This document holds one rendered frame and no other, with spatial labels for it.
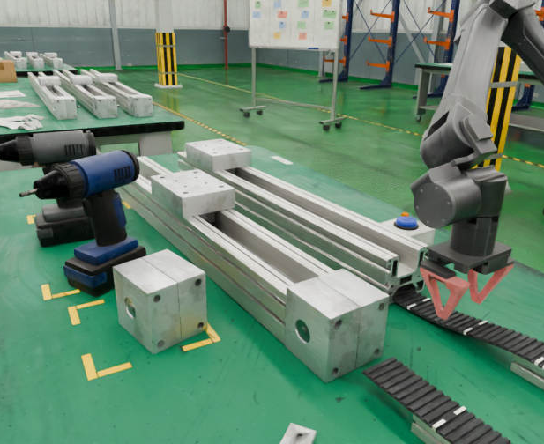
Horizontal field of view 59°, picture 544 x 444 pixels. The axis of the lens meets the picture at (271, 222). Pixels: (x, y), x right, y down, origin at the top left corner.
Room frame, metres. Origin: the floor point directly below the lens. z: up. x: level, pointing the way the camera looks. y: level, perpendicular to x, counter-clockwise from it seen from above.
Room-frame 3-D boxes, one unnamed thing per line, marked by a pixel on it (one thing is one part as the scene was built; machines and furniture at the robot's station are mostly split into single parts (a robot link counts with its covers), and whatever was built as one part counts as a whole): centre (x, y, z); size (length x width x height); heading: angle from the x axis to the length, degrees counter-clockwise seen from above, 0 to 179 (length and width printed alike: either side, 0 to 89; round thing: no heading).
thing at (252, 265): (0.91, 0.16, 0.82); 0.80 x 0.10 x 0.09; 34
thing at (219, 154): (1.23, 0.14, 0.87); 0.16 x 0.11 x 0.07; 34
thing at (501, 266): (0.61, -0.30, 0.86); 0.07 x 0.07 x 0.09; 34
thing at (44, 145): (0.90, 0.45, 0.89); 0.20 x 0.08 x 0.22; 118
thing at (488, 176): (0.60, -0.27, 0.99); 0.07 x 0.06 x 0.07; 125
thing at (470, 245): (0.60, -0.27, 0.93); 0.10 x 0.07 x 0.07; 124
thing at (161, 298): (0.61, 0.15, 0.83); 0.11 x 0.10 x 0.10; 133
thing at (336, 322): (0.55, -0.10, 0.83); 0.12 x 0.09 x 0.10; 124
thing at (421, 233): (0.86, -0.25, 0.81); 0.10 x 0.08 x 0.06; 124
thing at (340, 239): (1.02, 0.00, 0.82); 0.80 x 0.10 x 0.09; 34
